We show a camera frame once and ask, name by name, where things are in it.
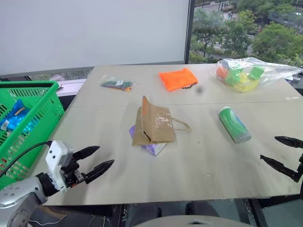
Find trees outside window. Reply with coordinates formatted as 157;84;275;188
188;0;303;67

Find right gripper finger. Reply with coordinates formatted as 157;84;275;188
274;136;303;149
259;155;302;183

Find orange drawstring pouch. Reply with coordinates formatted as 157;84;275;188
158;68;199;92

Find green plastic shopping basket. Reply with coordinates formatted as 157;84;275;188
0;80;66;190

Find clear bag of coloured sticks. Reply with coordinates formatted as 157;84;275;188
99;75;137;93

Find orange foam block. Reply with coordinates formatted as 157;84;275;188
216;67;228;79

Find yellow foam block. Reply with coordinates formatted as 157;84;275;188
232;75;259;93

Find black window frame post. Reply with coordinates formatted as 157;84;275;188
184;0;196;65

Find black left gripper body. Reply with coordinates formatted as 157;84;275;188
62;160;87;189

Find blue snack bag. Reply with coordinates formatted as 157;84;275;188
0;99;33;138

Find green cylindrical canister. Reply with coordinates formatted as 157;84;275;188
218;106;252;144

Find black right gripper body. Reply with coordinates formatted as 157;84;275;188
297;152;303;176

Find green foam block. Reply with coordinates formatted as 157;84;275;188
224;70;242;86

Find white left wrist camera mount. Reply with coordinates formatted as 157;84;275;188
45;140;74;192

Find purple white box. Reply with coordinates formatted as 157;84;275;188
128;125;168;157

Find white roller blind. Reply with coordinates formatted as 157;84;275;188
0;0;190;76

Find brown paper bag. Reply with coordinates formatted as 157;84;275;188
131;95;192;148

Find green foam cube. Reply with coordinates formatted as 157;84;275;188
248;66;264;80

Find black table leg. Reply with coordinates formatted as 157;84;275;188
247;198;269;227

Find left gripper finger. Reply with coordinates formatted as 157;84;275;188
72;146;100;164
84;159;115;185

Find clear plastic bag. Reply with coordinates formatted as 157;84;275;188
210;57;303;93

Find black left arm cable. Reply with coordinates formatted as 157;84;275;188
0;140;53;178

